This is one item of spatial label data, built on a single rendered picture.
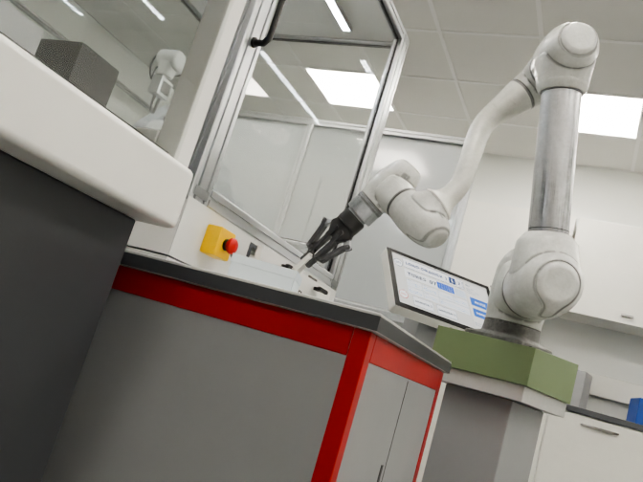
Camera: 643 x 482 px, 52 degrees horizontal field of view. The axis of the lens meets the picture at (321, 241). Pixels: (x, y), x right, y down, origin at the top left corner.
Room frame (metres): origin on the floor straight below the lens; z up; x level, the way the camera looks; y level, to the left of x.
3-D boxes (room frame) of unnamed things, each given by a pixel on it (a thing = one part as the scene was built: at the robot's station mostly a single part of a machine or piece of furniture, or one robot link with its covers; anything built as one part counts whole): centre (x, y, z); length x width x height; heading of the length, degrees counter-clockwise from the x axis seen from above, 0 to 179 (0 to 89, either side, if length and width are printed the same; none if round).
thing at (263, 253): (1.88, 0.09, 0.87); 0.29 x 0.02 x 0.11; 155
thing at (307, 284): (2.18, -0.02, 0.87); 0.29 x 0.02 x 0.11; 155
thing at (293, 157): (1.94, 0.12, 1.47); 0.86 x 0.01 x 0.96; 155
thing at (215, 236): (1.59, 0.24, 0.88); 0.07 x 0.05 x 0.07; 155
